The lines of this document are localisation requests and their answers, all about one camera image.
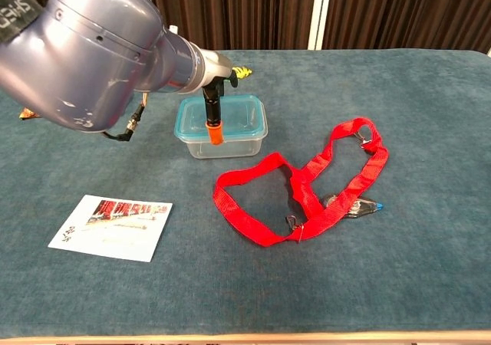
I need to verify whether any white card with red print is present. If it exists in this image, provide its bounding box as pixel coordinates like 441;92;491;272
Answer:
48;194;173;263

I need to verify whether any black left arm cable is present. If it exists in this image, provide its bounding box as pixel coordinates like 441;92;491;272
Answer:
101;103;147;143

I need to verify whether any red lanyard strap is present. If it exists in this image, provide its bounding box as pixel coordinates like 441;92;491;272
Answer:
213;117;390;248

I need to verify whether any blue plastic lid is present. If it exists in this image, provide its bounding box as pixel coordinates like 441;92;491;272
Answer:
173;94;268;141

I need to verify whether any white wall pillar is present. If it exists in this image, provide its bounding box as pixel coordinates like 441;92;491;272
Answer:
307;0;334;51

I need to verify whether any teal table cloth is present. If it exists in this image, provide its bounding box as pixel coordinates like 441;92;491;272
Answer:
0;48;491;338

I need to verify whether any colourful plastic picks bundle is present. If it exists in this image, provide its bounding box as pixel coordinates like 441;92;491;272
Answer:
232;65;254;81

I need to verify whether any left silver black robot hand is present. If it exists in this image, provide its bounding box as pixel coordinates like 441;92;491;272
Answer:
197;49;239;146

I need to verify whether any clear plastic container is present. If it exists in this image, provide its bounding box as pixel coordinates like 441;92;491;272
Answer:
178;129;269;159

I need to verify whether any dark brown pleated curtain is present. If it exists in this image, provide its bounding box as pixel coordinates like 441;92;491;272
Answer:
0;0;491;54

